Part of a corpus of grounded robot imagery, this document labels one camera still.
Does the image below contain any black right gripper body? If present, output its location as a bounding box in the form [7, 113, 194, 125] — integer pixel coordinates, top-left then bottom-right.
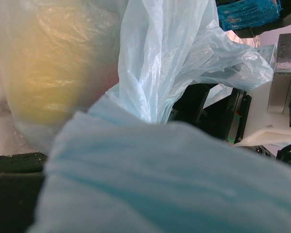
[226, 88, 252, 146]

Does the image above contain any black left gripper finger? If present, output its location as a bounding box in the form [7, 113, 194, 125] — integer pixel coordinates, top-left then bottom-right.
[0, 172, 44, 233]

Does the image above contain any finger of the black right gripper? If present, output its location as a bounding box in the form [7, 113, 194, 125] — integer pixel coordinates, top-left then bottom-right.
[168, 84, 210, 126]

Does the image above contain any light blue plastic bag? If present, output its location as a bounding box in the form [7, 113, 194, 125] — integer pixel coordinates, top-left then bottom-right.
[0, 0, 291, 233]

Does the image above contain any yellow fake fruit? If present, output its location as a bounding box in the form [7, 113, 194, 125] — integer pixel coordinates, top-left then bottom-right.
[0, 6, 105, 126]

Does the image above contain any light blue plastic basket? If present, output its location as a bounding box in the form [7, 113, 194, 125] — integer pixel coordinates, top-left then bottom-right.
[255, 44, 277, 68]

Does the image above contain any black plastic toolbox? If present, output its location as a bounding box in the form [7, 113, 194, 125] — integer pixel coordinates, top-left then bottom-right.
[216, 0, 291, 38]

